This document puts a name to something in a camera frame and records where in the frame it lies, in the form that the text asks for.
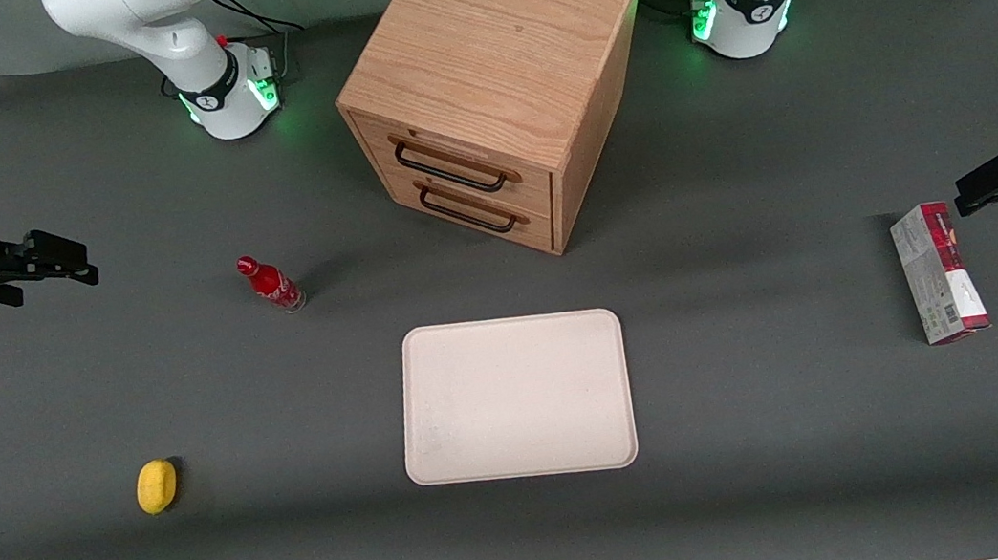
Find red and grey carton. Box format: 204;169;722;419
887;196;993;350

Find yellow lemon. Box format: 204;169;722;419
133;457;183;517

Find black metal drawer handle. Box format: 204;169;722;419
417;174;520;245
391;122;513;205

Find wooden drawer cabinet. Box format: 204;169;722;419
322;0;676;282

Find red soda bottle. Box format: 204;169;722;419
235;248;308;320

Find cream rectangular tray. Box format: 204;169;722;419
387;301;642;497

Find black right base cables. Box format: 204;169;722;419
206;0;312;94

